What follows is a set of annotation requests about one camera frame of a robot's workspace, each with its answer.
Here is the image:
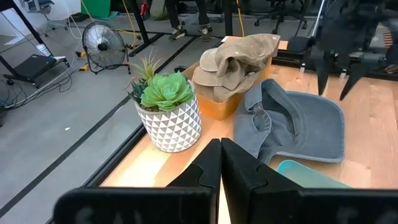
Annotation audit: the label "succulent in white patterned pot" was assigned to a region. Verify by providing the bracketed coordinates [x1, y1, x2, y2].
[124, 49, 203, 154]

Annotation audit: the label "grey baseball cap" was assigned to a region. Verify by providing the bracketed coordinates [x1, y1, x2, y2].
[233, 78, 346, 165]

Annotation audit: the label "yellow cable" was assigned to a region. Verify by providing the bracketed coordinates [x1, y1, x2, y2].
[235, 0, 246, 37]

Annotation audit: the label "green plastic bin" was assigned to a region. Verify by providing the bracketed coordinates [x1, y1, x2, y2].
[275, 159, 354, 190]

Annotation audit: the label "black floor fan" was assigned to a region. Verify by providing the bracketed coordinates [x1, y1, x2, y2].
[81, 21, 131, 75]

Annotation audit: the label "white cup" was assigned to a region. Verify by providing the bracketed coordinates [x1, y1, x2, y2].
[35, 43, 52, 57]

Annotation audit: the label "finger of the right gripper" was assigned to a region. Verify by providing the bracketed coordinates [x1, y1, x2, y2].
[339, 63, 369, 101]
[313, 52, 335, 96]

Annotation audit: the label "tan baseball cap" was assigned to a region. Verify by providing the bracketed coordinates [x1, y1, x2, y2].
[192, 66, 265, 103]
[214, 33, 281, 91]
[198, 47, 220, 73]

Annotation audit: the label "orange plastic bin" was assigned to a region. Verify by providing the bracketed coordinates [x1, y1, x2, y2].
[182, 60, 274, 121]

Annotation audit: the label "black office chair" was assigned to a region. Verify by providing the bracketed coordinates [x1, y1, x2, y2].
[254, 0, 309, 35]

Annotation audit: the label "green cloth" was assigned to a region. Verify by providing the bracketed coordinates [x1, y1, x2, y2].
[80, 0, 112, 19]

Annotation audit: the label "black desk leg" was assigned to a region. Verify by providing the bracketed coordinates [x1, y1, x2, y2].
[0, 0, 71, 90]
[126, 0, 200, 57]

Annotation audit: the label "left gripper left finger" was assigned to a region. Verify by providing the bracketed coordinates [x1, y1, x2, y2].
[52, 138, 222, 224]

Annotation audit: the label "black aluminium table frame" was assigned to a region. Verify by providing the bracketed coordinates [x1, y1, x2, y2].
[45, 37, 398, 224]

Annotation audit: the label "person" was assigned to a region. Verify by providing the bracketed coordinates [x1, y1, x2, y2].
[164, 0, 215, 42]

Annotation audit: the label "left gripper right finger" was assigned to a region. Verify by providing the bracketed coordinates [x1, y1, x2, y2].
[220, 138, 398, 224]

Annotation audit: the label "black floor cables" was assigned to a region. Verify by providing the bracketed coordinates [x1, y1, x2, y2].
[0, 67, 82, 110]

